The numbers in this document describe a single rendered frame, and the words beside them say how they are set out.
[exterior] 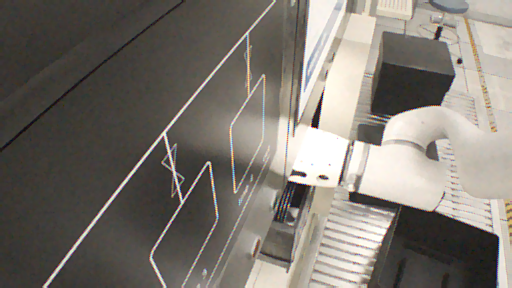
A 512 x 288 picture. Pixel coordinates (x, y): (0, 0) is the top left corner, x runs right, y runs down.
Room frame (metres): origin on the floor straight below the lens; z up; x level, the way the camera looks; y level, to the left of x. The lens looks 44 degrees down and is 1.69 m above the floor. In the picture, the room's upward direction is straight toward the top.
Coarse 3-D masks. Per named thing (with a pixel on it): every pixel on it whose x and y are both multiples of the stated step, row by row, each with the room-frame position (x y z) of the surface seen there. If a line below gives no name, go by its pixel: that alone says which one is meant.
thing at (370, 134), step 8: (360, 128) 0.92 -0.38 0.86; (368, 128) 0.92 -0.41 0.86; (376, 128) 0.92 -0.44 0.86; (384, 128) 0.92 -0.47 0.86; (360, 136) 0.88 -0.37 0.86; (368, 136) 0.88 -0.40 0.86; (376, 136) 0.88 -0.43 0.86; (352, 144) 0.93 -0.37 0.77; (376, 144) 0.84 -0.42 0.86; (432, 144) 0.84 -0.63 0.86; (432, 152) 0.80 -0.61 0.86; (352, 192) 0.68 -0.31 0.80; (352, 200) 0.67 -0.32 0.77; (360, 200) 0.67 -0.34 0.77; (368, 200) 0.66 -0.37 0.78; (376, 200) 0.66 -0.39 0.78; (384, 200) 0.65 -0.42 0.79; (440, 200) 0.61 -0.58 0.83; (392, 208) 0.64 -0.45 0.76
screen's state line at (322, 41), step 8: (344, 0) 0.48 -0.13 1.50; (336, 8) 0.40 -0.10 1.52; (336, 16) 0.42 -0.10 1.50; (328, 24) 0.35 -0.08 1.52; (328, 32) 0.36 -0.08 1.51; (320, 40) 0.31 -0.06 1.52; (320, 48) 0.32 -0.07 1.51; (312, 56) 0.28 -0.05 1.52; (312, 64) 0.29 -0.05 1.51; (312, 72) 0.29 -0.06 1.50; (304, 88) 0.26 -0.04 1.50
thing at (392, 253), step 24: (408, 216) 0.53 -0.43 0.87; (432, 216) 0.50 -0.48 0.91; (384, 240) 0.49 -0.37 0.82; (408, 240) 0.51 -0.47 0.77; (432, 240) 0.49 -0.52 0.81; (456, 240) 0.46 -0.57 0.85; (480, 240) 0.44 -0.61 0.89; (384, 264) 0.44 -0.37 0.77; (408, 264) 0.43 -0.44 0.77; (432, 264) 0.43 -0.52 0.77; (456, 264) 0.43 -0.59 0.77; (480, 264) 0.39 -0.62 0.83
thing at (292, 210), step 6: (294, 186) 0.41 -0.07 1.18; (300, 186) 0.46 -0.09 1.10; (294, 192) 0.41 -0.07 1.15; (300, 192) 0.47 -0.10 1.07; (294, 198) 0.42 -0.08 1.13; (300, 198) 0.48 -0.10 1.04; (294, 204) 0.42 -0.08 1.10; (288, 210) 0.37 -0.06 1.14; (294, 210) 0.43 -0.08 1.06; (288, 216) 0.38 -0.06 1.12; (294, 216) 0.44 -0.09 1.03; (288, 222) 0.38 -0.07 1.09
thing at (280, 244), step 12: (312, 192) 0.46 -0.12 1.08; (300, 204) 0.49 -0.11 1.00; (300, 216) 0.35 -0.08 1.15; (276, 228) 0.32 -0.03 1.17; (288, 228) 0.32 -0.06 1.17; (300, 228) 0.38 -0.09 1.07; (264, 240) 0.33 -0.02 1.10; (276, 240) 0.33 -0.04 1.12; (288, 240) 0.32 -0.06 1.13; (264, 252) 0.33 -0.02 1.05; (276, 252) 0.33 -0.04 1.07; (288, 252) 0.32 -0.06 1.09; (276, 264) 0.32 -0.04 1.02; (288, 264) 0.31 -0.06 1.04
